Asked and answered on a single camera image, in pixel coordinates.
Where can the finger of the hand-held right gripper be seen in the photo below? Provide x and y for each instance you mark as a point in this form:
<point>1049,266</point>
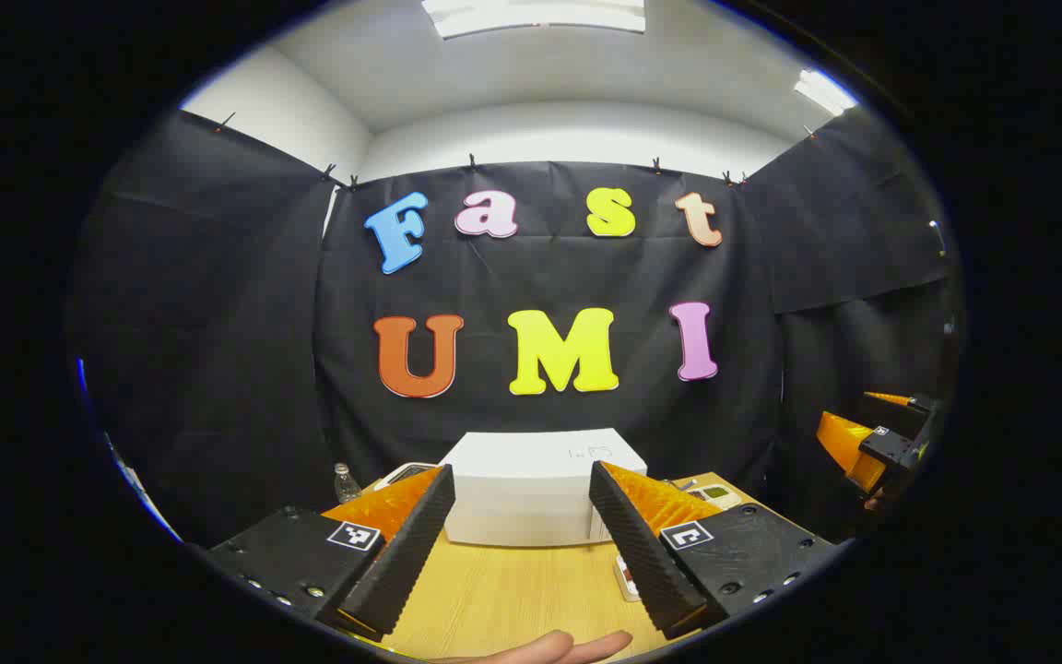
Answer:
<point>890,447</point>
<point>900,400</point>

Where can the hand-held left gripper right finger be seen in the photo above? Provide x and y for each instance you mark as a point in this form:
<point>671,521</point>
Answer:
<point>642,563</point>

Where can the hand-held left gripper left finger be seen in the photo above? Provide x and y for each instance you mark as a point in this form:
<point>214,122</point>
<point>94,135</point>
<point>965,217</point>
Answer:
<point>411,553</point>

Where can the white microwave oven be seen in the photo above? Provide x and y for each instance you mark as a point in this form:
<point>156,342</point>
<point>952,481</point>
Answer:
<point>522,489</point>

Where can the white rectangular dish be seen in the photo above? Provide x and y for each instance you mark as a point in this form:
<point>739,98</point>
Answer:
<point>625,581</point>

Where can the white toaster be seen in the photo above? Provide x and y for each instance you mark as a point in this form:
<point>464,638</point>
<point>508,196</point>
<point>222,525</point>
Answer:
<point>402,473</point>

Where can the clear plastic water bottle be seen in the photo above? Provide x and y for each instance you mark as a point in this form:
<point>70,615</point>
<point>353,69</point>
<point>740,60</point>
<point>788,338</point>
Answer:
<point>347,486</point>

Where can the white divided dish with beans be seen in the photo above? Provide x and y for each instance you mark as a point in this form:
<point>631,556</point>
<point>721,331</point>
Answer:
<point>720,496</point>

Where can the black backdrop cloth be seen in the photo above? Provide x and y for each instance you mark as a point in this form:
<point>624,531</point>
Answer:
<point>218,369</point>

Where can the ceiling light panel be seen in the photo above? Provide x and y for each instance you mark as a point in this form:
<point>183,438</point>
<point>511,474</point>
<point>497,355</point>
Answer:
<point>531,14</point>
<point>824,92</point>

